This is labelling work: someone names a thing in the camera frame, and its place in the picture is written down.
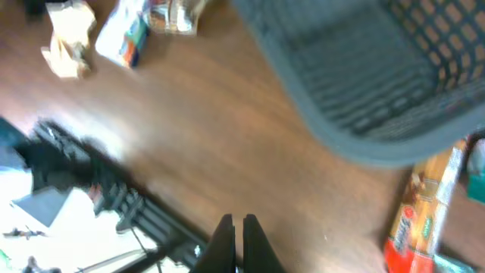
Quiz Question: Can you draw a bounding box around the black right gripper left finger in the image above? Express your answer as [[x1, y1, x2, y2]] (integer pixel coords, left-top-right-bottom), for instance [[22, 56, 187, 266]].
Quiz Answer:
[[190, 214, 236, 273]]

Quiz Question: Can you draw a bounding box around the green Nescafe coffee bag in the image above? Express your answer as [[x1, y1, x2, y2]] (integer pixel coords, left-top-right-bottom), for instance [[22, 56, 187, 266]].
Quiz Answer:
[[433, 137, 484, 272]]

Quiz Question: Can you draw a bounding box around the white tissue multipack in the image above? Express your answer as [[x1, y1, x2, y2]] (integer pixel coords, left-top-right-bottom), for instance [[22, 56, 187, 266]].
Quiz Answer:
[[95, 0, 150, 68]]

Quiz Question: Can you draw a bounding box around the grey plastic basket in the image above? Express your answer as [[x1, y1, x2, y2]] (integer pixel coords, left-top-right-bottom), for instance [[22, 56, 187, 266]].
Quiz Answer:
[[233, 0, 484, 168]]

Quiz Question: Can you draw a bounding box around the brown white snack wrapper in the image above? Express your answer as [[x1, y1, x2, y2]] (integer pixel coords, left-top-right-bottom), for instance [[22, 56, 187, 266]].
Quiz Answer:
[[143, 0, 210, 36]]

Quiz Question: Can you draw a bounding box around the orange spaghetti packet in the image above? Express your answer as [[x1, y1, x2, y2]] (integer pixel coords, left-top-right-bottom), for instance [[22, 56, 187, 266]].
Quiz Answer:
[[383, 140, 467, 273]]

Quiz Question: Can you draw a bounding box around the crumpled beige paper bag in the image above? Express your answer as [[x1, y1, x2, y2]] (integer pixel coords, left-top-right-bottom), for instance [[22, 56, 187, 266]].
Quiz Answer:
[[41, 1, 96, 79]]

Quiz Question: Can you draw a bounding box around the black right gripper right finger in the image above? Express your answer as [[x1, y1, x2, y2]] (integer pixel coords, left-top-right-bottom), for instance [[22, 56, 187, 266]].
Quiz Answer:
[[243, 214, 285, 273]]

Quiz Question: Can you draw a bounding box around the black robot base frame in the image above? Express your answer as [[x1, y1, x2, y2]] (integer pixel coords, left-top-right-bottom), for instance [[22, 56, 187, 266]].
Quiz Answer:
[[14, 121, 207, 272]]

